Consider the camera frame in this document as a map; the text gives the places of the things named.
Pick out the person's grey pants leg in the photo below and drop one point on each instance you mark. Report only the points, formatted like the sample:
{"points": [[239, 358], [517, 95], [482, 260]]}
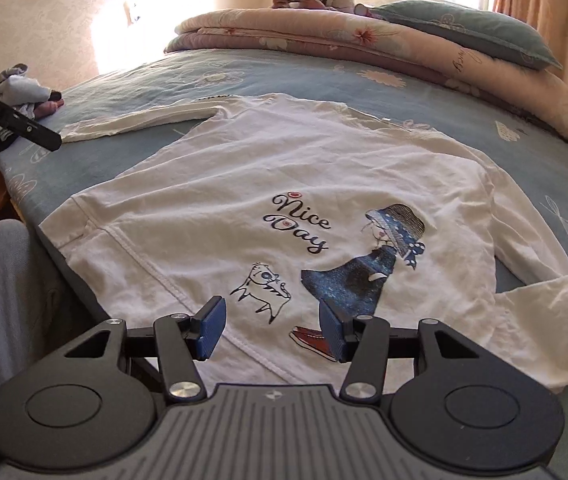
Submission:
{"points": [[9, 300]]}

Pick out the blue floral bed sheet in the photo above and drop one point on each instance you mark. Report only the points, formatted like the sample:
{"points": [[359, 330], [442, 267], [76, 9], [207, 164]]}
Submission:
{"points": [[139, 75]]}

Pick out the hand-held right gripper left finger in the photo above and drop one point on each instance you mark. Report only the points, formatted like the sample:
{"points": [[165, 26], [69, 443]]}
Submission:
{"points": [[211, 327]]}

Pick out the wall socket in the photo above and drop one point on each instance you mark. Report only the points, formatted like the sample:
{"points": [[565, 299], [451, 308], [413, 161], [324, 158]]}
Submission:
{"points": [[130, 12]]}

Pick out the green floral pillow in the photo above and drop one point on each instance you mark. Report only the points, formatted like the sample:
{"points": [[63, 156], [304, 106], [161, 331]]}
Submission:
{"points": [[464, 30]]}

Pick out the pink patterned object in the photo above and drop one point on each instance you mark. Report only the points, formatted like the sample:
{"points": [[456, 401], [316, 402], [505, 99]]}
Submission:
{"points": [[364, 10]]}

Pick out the white printed long-sleeve shirt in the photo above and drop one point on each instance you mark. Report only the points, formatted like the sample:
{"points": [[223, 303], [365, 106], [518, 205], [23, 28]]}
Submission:
{"points": [[264, 160]]}

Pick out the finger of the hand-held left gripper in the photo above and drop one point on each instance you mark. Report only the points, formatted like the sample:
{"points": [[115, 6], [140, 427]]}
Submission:
{"points": [[14, 117]]}

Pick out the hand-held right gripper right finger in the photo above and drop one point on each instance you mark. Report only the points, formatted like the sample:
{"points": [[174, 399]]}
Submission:
{"points": [[331, 332]]}

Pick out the pink floral folded quilt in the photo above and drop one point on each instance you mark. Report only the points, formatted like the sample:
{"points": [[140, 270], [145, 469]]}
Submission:
{"points": [[414, 45]]}

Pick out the grey and white clothes pile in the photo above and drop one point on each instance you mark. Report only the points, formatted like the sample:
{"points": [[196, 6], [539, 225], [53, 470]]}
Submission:
{"points": [[19, 87]]}

